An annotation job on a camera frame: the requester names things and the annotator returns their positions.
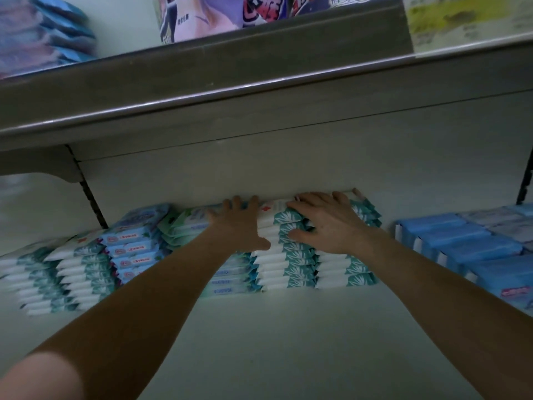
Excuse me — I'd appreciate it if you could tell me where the person's right hand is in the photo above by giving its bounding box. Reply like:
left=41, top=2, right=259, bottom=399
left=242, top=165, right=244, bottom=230
left=287, top=189, right=386, bottom=257

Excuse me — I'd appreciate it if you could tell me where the person's left hand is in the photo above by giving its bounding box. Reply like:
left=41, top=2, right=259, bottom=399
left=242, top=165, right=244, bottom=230
left=204, top=194, right=271, bottom=252

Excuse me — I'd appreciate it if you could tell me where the stack of blue green packets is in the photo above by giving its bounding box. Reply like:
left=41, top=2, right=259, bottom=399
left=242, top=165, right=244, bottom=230
left=158, top=204, right=261, bottom=298

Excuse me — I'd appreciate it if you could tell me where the metal store shelving unit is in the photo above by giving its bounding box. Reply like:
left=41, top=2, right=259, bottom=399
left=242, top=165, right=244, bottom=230
left=0, top=0, right=533, bottom=400

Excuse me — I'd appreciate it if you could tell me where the stack of blue red packets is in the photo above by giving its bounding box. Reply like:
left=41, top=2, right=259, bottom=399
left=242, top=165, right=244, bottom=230
left=98, top=203, right=174, bottom=287

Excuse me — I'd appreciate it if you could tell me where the pink blue packet stack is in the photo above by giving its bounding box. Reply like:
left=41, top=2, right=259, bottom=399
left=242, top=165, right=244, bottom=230
left=0, top=0, right=97, bottom=78

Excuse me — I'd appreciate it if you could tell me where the person's left forearm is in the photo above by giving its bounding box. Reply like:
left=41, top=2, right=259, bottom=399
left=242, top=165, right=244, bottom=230
left=0, top=229, right=243, bottom=400

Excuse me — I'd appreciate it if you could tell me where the person's right forearm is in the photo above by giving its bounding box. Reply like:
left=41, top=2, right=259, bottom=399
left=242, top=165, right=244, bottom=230
left=358, top=233, right=533, bottom=400

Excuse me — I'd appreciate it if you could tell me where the row of blue white boxes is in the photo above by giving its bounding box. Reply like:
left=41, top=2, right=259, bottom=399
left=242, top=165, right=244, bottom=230
left=394, top=202, right=533, bottom=315

